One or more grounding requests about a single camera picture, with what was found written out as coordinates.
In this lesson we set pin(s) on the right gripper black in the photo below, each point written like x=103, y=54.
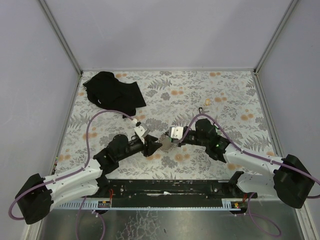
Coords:
x=179, y=141

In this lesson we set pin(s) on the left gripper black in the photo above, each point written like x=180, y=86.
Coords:
x=145, y=148

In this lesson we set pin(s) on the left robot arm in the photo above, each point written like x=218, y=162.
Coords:
x=39, y=195

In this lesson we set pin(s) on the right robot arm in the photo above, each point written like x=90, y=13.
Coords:
x=284, y=177

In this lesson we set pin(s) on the floral table mat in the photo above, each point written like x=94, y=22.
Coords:
x=172, y=99

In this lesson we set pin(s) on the black cloth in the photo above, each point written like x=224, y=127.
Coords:
x=107, y=92

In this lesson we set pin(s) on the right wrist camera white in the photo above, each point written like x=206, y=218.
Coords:
x=170, y=134

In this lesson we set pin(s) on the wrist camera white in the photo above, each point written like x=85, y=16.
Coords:
x=170, y=134
x=142, y=130

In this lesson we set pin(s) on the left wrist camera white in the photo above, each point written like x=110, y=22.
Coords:
x=142, y=130

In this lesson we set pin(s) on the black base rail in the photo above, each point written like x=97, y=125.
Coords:
x=169, y=194

